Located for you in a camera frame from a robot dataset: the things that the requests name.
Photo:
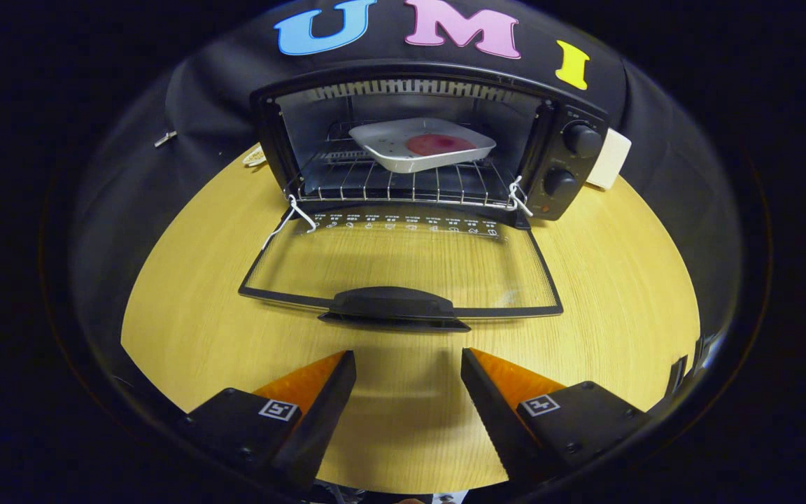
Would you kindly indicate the pink round ham slice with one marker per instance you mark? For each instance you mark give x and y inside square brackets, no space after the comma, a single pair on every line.
[441,145]

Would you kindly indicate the black toaster oven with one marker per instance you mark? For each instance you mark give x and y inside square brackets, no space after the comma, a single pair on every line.
[574,164]

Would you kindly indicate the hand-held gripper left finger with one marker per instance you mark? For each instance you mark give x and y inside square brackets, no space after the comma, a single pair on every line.
[322,420]

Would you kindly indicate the white square plate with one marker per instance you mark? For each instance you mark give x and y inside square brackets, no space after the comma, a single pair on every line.
[382,143]

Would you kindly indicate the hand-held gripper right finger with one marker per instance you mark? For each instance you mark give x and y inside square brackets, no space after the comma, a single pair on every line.
[497,413]

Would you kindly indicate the silver metal clip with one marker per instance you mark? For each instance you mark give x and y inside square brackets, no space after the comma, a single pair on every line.
[165,138]

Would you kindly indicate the white bread toaster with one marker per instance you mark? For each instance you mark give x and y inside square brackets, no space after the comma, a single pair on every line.
[613,161]

